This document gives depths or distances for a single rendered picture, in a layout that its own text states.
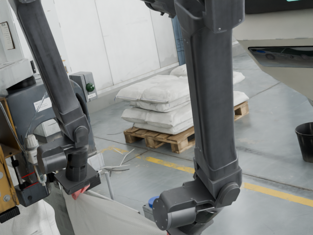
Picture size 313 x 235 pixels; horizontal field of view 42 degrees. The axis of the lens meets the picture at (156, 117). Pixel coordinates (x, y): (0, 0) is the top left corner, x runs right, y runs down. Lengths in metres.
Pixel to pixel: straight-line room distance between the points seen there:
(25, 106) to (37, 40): 0.34
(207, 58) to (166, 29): 6.52
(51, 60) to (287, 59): 0.56
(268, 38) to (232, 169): 0.42
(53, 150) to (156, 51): 5.91
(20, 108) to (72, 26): 4.79
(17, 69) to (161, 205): 0.66
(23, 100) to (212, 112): 0.75
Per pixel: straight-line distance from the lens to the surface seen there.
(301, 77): 1.11
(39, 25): 0.94
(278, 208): 2.95
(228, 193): 0.71
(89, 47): 6.10
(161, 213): 0.73
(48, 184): 1.32
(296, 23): 1.00
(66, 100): 1.00
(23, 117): 1.23
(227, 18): 0.46
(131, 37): 6.55
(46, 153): 1.04
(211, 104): 0.57
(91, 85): 1.32
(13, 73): 1.20
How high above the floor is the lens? 1.54
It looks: 17 degrees down
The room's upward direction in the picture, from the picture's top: 11 degrees counter-clockwise
